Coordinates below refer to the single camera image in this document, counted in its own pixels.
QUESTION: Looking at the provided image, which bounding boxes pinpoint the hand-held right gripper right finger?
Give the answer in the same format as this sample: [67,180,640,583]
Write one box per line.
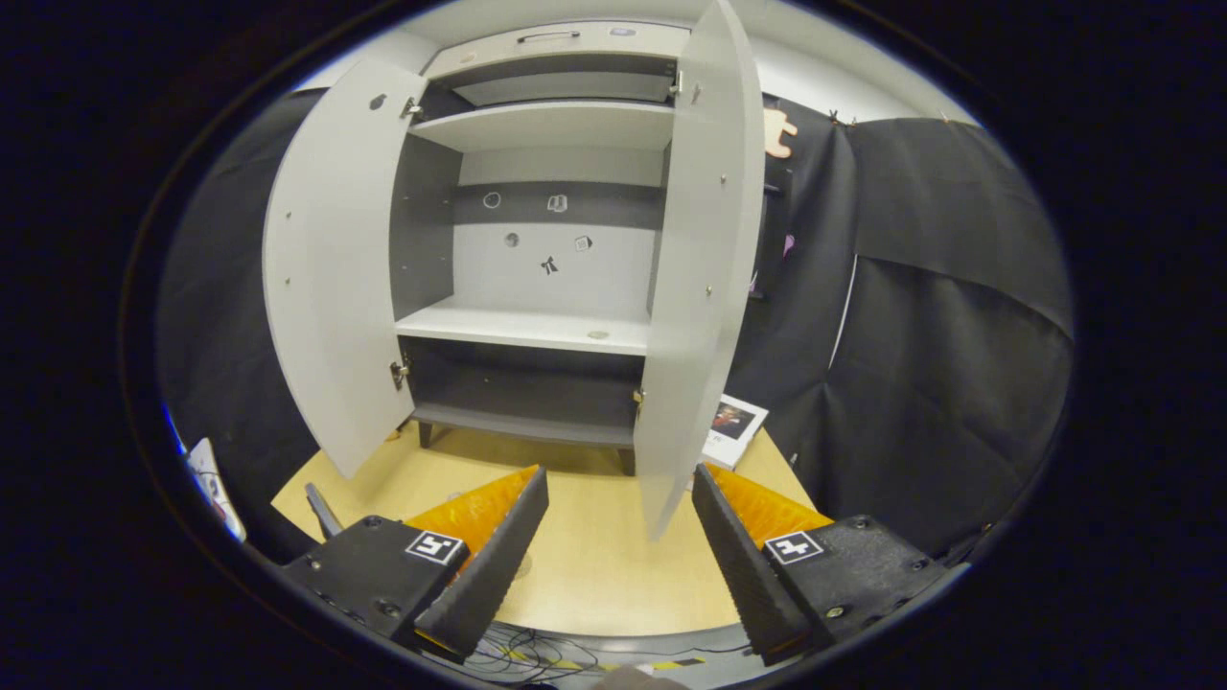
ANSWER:
[691,464,971,668]

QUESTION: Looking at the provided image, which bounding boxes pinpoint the grey metal bar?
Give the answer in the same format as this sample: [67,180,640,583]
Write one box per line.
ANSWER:
[305,482,343,540]

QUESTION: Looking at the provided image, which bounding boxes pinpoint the white cabinet door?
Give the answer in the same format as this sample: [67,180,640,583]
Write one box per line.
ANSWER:
[633,0,768,542]
[263,56,428,480]

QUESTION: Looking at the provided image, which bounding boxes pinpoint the white cabinet drawer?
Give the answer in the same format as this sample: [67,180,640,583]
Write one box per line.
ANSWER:
[422,21,692,82]

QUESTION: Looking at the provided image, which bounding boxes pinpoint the white printed card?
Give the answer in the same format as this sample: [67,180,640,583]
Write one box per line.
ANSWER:
[185,438,247,543]

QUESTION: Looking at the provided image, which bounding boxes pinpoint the white cabinet with grey interior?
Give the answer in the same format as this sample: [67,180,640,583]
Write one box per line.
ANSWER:
[388,19,693,477]

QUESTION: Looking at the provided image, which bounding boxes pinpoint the white box with dark picture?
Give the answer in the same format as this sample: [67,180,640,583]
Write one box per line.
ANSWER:
[703,394,770,471]

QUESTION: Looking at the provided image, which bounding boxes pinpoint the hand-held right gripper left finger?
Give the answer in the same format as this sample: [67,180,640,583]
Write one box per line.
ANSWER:
[276,467,551,662]

